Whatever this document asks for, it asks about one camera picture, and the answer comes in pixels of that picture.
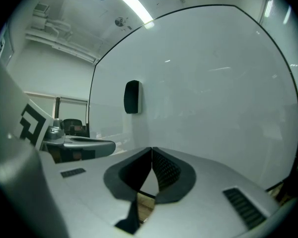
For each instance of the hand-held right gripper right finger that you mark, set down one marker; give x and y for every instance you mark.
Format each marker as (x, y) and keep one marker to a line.
(208, 202)

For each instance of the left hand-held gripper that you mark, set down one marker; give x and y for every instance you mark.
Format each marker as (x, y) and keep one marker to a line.
(32, 124)

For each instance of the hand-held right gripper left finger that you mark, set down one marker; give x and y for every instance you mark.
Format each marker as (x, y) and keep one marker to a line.
(89, 195)

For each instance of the black device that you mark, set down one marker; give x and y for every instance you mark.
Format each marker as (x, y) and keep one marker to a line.
(132, 97)

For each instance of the large white board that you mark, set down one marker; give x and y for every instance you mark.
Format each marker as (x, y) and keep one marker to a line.
(201, 95)

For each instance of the black mesh office chair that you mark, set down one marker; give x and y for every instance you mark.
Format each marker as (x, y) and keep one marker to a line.
(73, 126)

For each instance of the grey roller window blind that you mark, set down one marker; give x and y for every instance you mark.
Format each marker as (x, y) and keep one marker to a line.
(41, 101)
(73, 108)

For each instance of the white ceiling pipes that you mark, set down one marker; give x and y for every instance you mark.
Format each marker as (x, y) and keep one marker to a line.
(64, 46)

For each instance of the round ceiling fixture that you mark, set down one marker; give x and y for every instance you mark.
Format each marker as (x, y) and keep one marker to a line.
(120, 21)

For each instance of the white ceiling air unit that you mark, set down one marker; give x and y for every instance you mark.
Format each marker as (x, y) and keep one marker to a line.
(42, 11)

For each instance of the long ceiling light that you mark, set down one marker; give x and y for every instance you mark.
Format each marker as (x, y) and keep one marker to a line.
(135, 2)

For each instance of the white slatted window blind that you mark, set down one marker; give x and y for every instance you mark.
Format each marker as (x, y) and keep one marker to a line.
(270, 4)

